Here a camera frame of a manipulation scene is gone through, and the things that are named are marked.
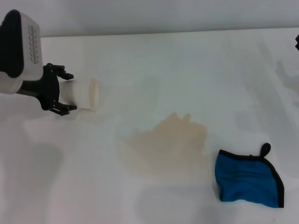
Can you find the white paper cup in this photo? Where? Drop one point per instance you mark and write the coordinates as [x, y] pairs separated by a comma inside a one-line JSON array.
[[79, 94]]

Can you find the blue rag with black trim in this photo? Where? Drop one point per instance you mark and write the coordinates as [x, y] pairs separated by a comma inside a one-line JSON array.
[[245, 179]]

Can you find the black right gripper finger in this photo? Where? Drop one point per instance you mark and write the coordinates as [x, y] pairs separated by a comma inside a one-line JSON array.
[[297, 43]]

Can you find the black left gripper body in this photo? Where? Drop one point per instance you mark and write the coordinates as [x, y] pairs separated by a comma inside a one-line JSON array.
[[49, 91]]

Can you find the brown water stain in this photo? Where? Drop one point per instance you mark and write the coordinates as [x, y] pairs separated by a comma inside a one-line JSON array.
[[168, 144]]

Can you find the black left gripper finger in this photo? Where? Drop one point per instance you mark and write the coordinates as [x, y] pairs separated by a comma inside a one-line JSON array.
[[64, 108], [63, 72]]

